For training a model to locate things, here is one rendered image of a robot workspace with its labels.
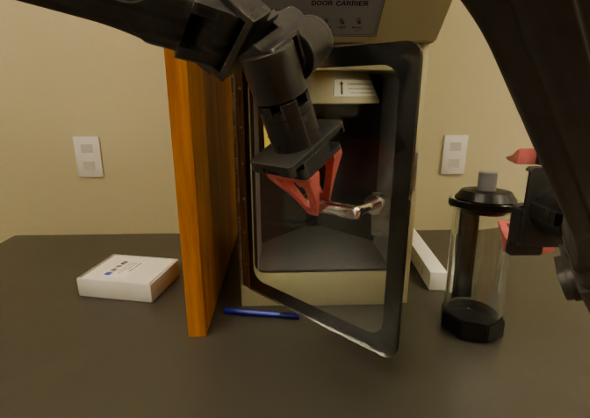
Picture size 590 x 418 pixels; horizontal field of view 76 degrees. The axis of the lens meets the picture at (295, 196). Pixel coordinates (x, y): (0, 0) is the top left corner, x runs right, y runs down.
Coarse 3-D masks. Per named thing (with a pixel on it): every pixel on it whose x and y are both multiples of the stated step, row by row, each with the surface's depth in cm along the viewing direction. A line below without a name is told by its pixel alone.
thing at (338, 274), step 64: (320, 64) 49; (384, 64) 43; (256, 128) 59; (384, 128) 44; (256, 192) 62; (384, 192) 46; (256, 256) 65; (320, 256) 55; (384, 256) 48; (320, 320) 58; (384, 320) 50
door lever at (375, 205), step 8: (320, 200) 47; (328, 200) 47; (368, 200) 48; (376, 200) 47; (320, 208) 47; (328, 208) 46; (336, 208) 45; (344, 208) 44; (352, 208) 44; (360, 208) 44; (368, 208) 45; (376, 208) 47; (344, 216) 45; (352, 216) 44; (360, 216) 44
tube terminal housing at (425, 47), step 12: (420, 96) 63; (420, 108) 64; (420, 120) 64; (420, 132) 65; (420, 144) 65; (408, 240) 70; (408, 252) 71; (408, 264) 71; (408, 276) 72; (252, 300) 72; (264, 300) 72
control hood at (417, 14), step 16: (400, 0) 53; (416, 0) 53; (432, 0) 53; (448, 0) 53; (384, 16) 55; (400, 16) 55; (416, 16) 55; (432, 16) 55; (384, 32) 57; (400, 32) 57; (416, 32) 57; (432, 32) 57
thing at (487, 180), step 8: (480, 176) 60; (488, 176) 59; (496, 176) 60; (480, 184) 60; (488, 184) 60; (496, 184) 60; (464, 192) 60; (472, 192) 59; (480, 192) 59; (488, 192) 59; (496, 192) 59; (504, 192) 59; (512, 192) 59; (472, 200) 58; (480, 200) 58; (488, 200) 57; (496, 200) 57; (504, 200) 57; (512, 200) 58
